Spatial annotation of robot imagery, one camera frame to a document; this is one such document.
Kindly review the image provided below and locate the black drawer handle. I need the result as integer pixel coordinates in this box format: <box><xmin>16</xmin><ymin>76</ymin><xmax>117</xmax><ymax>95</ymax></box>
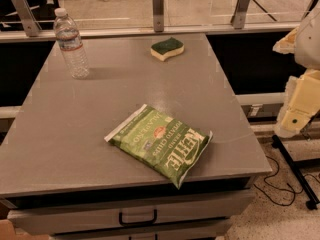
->
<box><xmin>118</xmin><ymin>209</ymin><xmax>158</xmax><ymax>227</ymax></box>

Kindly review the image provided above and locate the right metal bracket post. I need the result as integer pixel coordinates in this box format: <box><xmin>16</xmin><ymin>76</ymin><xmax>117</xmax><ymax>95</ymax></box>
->
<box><xmin>231</xmin><ymin>0</ymin><xmax>250</xmax><ymax>29</ymax></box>

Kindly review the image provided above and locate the middle metal bracket post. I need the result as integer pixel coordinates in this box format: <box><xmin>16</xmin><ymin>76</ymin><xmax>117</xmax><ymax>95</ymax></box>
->
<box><xmin>152</xmin><ymin>0</ymin><xmax>164</xmax><ymax>32</ymax></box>

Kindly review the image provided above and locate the left metal bracket post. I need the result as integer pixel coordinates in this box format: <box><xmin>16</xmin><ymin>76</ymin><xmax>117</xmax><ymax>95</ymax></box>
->
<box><xmin>11</xmin><ymin>0</ymin><xmax>41</xmax><ymax>37</ymax></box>

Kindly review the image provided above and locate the grey cabinet top drawer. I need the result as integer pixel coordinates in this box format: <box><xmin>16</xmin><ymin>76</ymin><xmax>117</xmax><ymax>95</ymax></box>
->
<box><xmin>8</xmin><ymin>189</ymin><xmax>254</xmax><ymax>235</ymax></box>

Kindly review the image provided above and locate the metal bracket post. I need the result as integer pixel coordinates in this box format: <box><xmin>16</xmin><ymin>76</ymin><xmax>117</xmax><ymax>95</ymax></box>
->
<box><xmin>11</xmin><ymin>0</ymin><xmax>41</xmax><ymax>37</ymax></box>
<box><xmin>152</xmin><ymin>0</ymin><xmax>164</xmax><ymax>32</ymax></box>
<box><xmin>231</xmin><ymin>0</ymin><xmax>250</xmax><ymax>29</ymax></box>

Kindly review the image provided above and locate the black floor cable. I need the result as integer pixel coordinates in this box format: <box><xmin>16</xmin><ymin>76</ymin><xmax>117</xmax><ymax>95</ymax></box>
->
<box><xmin>253</xmin><ymin>155</ymin><xmax>320</xmax><ymax>207</ymax></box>

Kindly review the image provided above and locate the clear plastic water bottle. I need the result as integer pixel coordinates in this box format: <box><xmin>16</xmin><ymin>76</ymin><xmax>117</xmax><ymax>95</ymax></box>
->
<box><xmin>53</xmin><ymin>8</ymin><xmax>89</xmax><ymax>79</ymax></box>

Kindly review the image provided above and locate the green jalapeno chip bag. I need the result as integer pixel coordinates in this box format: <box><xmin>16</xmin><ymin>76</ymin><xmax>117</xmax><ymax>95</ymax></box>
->
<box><xmin>105</xmin><ymin>104</ymin><xmax>213</xmax><ymax>189</ymax></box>

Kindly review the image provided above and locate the black stand leg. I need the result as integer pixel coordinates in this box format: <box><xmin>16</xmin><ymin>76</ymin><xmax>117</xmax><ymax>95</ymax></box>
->
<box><xmin>272</xmin><ymin>135</ymin><xmax>320</xmax><ymax>210</ymax></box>

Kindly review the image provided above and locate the grey cabinet drawer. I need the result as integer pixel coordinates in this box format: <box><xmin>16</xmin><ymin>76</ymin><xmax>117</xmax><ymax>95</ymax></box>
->
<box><xmin>50</xmin><ymin>219</ymin><xmax>231</xmax><ymax>240</ymax></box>
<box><xmin>8</xmin><ymin>189</ymin><xmax>254</xmax><ymax>235</ymax></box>

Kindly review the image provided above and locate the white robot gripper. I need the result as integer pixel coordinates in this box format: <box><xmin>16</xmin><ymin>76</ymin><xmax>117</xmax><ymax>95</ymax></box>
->
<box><xmin>272</xmin><ymin>8</ymin><xmax>320</xmax><ymax>138</ymax></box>

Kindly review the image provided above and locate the grey cabinet lower drawer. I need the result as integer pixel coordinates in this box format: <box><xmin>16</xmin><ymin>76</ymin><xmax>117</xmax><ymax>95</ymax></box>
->
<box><xmin>50</xmin><ymin>219</ymin><xmax>231</xmax><ymax>240</ymax></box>

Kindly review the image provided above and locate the green and yellow sponge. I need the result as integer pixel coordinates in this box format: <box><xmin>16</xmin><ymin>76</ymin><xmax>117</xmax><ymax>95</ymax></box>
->
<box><xmin>151</xmin><ymin>37</ymin><xmax>184</xmax><ymax>62</ymax></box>

